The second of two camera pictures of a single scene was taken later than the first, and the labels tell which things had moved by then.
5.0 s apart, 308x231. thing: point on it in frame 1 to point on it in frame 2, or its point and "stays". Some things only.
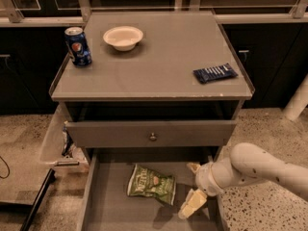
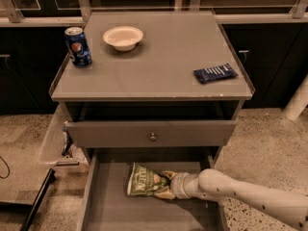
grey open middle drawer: [105, 203] stays
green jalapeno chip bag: [145, 182] stays
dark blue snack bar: [214, 73] stays
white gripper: [204, 179] to [178, 185]
